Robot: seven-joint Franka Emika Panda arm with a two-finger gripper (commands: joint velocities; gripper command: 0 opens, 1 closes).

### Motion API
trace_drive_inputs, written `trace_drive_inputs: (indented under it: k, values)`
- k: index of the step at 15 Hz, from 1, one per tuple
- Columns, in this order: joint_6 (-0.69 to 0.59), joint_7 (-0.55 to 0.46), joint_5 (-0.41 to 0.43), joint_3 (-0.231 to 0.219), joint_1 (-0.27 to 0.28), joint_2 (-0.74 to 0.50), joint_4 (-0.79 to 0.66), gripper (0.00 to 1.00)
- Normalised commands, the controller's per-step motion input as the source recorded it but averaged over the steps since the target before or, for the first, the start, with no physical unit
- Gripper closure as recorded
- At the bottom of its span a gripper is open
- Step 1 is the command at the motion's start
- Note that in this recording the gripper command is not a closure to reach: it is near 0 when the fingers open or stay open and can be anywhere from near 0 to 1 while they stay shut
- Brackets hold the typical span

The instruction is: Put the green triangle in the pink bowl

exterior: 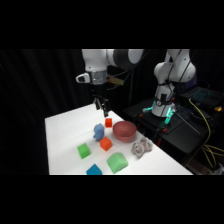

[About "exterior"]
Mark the green triangle wedge block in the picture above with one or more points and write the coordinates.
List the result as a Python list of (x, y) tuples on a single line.
[(117, 162)]

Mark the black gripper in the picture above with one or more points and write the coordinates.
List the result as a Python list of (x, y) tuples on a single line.
[(99, 90)]

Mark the black robot stand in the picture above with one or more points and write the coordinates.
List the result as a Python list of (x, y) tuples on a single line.
[(180, 133)]

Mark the black laptop with lit keyboard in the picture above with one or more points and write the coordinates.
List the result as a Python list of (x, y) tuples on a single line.
[(203, 95)]

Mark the grey plush toy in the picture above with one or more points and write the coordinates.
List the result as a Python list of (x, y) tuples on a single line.
[(141, 147)]

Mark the pink bowl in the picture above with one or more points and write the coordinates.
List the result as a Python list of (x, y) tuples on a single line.
[(124, 131)]

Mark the blue plush toy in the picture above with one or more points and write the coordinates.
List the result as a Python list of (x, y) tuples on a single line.
[(98, 132)]

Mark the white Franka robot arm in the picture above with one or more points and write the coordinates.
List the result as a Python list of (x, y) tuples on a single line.
[(175, 71)]

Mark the orange cube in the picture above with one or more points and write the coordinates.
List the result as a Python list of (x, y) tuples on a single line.
[(105, 144)]

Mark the small red cube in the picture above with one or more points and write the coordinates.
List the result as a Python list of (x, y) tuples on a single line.
[(108, 122)]

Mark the green cube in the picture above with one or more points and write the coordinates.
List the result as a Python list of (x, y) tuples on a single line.
[(83, 150)]

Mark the black curtain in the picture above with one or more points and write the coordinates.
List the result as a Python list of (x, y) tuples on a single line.
[(33, 86)]

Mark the blue cube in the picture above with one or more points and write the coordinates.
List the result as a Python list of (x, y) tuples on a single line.
[(93, 170)]

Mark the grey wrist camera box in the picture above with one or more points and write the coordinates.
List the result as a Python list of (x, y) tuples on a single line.
[(82, 78)]

